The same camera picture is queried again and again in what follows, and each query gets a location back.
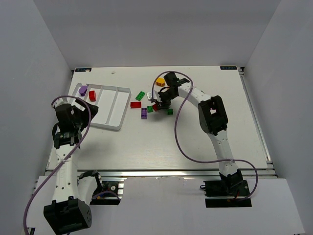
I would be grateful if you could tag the purple flat lego brick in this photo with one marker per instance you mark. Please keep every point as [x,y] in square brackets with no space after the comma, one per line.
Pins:
[143,113]

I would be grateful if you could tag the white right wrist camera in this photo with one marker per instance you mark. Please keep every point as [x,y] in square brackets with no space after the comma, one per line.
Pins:
[150,96]

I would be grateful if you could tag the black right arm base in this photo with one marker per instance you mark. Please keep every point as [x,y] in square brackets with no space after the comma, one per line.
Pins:
[218,195]

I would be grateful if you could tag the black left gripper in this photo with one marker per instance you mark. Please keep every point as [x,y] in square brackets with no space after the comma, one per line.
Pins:
[86,111]

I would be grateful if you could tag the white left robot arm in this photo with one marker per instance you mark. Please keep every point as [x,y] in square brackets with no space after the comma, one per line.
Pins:
[69,210]

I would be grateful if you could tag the green square flat lego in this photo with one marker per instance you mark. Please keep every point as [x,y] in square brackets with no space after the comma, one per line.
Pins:
[150,109]

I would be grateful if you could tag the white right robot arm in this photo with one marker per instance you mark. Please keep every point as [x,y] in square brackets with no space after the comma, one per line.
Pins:
[212,118]

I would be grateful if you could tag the yellow rounded lego brick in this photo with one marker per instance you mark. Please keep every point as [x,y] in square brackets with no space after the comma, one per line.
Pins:
[160,82]

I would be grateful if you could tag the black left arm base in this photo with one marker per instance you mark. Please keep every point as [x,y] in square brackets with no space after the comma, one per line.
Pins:
[102,191]

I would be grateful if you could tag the green flat lego plate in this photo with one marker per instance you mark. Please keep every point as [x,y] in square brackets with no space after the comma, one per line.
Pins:
[140,96]

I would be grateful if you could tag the red curved lego brick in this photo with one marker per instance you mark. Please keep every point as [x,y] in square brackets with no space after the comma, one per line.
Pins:
[92,96]

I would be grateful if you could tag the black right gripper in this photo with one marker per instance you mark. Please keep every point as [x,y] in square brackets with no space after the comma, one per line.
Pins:
[163,100]

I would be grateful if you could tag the purple rounded lego brick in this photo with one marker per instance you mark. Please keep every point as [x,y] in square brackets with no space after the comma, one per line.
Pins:
[82,91]

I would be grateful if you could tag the white divided sorting tray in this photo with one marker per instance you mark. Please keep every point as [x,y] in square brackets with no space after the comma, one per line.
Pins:
[112,102]

